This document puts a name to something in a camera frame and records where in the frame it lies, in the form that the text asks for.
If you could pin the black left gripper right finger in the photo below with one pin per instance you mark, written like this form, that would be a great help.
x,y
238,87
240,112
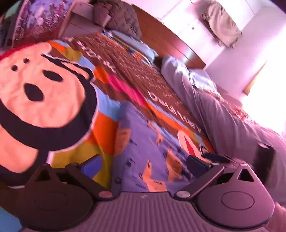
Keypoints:
x,y
205,174

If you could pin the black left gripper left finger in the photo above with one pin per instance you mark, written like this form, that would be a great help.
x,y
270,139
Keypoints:
x,y
82,175

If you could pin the blue car print pants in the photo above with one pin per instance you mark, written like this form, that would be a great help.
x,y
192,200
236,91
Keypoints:
x,y
144,159

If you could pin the grey lilac duvet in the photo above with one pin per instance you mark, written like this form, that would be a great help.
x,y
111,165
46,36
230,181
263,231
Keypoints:
x,y
228,134

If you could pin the colourful striped monkey blanket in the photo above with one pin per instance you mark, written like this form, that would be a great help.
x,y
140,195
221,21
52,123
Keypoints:
x,y
60,102

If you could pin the light blue pillow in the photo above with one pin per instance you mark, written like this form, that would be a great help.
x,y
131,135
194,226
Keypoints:
x,y
134,44

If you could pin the wooden headboard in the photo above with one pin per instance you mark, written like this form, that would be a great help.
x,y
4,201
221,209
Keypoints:
x,y
165,42

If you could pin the white bedside table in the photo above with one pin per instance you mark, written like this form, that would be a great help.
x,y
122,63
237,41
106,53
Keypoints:
x,y
79,21

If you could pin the blue dotted wardrobe curtain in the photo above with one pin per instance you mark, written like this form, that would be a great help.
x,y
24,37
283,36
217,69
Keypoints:
x,y
40,21

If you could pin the dark quilted jacket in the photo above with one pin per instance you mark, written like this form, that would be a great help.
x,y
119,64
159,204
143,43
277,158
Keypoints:
x,y
117,15

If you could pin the wooden picture frame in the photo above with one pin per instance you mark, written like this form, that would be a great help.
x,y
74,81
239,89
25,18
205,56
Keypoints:
x,y
250,84

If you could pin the beige garment on wall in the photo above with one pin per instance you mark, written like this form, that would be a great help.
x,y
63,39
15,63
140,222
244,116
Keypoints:
x,y
220,25

